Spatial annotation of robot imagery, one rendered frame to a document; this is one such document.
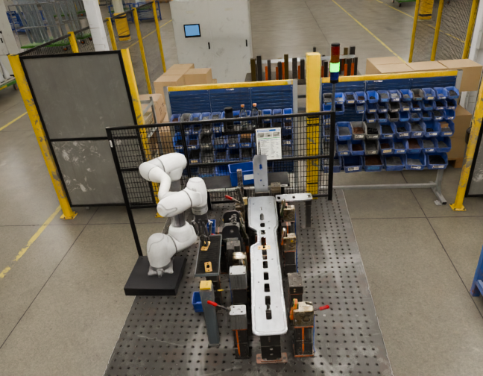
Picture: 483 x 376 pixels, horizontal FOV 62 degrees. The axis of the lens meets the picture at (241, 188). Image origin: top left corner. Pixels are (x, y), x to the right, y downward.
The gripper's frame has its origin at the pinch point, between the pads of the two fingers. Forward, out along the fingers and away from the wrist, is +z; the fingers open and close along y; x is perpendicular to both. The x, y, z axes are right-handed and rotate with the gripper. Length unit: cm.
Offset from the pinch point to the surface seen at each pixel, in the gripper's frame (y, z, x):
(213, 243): 1.6, 10.0, 10.0
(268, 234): 31, 26, 44
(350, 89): 92, -12, 261
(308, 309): 62, 20, -28
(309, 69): 54, -63, 140
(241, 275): 23.1, 16.4, -9.9
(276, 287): 43, 26, -7
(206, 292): 7.2, 13.1, -28.9
